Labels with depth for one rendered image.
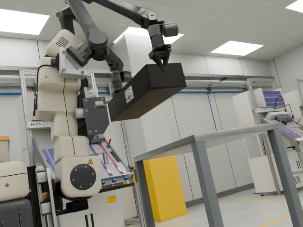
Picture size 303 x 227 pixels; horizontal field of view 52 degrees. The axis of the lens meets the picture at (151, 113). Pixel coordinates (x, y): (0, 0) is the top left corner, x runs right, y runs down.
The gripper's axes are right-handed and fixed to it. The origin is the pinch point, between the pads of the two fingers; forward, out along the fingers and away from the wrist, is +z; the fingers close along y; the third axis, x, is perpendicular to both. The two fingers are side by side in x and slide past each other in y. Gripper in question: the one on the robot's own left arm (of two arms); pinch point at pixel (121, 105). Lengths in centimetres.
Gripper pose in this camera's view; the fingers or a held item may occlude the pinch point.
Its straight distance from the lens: 183.0
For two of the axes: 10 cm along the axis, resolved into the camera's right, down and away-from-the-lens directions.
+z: 2.1, 9.6, -1.7
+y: -4.1, 2.5, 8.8
